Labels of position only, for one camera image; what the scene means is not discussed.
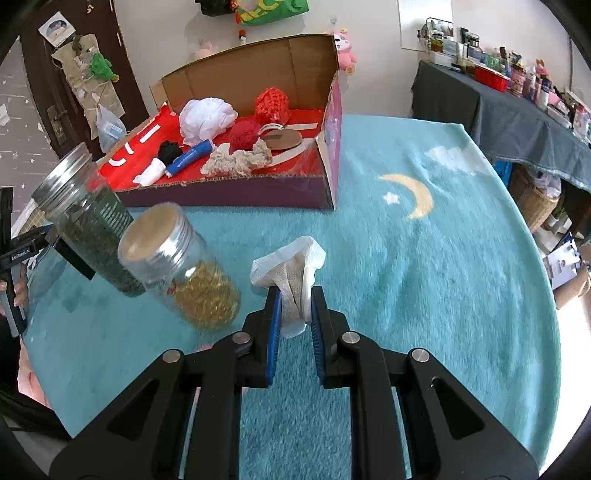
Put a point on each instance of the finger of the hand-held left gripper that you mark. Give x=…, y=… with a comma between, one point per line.
x=71, y=258

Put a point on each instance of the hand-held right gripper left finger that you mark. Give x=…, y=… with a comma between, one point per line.
x=274, y=332

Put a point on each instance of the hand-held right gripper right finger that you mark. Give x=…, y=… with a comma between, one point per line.
x=316, y=337

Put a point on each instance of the glass jar dark contents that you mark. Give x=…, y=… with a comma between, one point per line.
x=92, y=226

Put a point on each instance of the white tissue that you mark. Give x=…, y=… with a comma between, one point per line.
x=286, y=263

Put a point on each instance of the glass jar golden contents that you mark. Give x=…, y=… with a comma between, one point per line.
x=203, y=290

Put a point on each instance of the small white cloth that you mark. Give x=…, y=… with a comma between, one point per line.
x=150, y=173

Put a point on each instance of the black yarn ball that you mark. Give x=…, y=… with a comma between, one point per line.
x=168, y=151

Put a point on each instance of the blue sock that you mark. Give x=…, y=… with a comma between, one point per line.
x=189, y=159

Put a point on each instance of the white teddy bear plush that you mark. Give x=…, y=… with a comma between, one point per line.
x=226, y=161

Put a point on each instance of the beige plush toy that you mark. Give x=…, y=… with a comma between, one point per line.
x=281, y=139

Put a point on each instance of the white mesh bath pouf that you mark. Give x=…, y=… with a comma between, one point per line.
x=207, y=117

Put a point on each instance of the red yarn doll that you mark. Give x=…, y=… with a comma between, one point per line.
x=244, y=134

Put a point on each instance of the red crochet scrubber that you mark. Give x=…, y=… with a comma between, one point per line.
x=272, y=106

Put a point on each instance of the cardboard box red lining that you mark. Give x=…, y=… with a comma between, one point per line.
x=258, y=60

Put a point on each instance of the person's left hand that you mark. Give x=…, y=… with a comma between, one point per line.
x=21, y=290

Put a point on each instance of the white plastic bag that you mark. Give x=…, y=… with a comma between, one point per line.
x=110, y=127

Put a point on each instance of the beige hanging door organiser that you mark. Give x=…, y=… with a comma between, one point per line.
x=78, y=74

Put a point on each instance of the green plush toy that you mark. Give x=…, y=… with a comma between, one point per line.
x=101, y=67

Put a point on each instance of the dark brown door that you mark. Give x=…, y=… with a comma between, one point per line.
x=32, y=60

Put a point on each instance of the paper picture on door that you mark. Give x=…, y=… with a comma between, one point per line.
x=56, y=28

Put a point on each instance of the pink plush toy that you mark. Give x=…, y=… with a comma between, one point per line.
x=202, y=50

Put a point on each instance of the white blue packet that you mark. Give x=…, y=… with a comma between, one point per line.
x=561, y=263

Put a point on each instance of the wicker basket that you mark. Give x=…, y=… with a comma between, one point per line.
x=535, y=205

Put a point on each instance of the desk with grey cloth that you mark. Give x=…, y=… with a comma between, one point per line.
x=485, y=115

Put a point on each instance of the pink cat plush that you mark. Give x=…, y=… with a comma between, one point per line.
x=345, y=50

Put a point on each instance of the black bag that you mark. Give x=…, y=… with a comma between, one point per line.
x=214, y=7

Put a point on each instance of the red basket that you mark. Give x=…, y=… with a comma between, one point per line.
x=491, y=76

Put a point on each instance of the green tote bag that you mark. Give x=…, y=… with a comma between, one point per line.
x=268, y=11

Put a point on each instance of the group of bottles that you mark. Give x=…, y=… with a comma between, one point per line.
x=508, y=69

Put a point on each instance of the wall mirror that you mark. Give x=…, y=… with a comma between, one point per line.
x=425, y=23

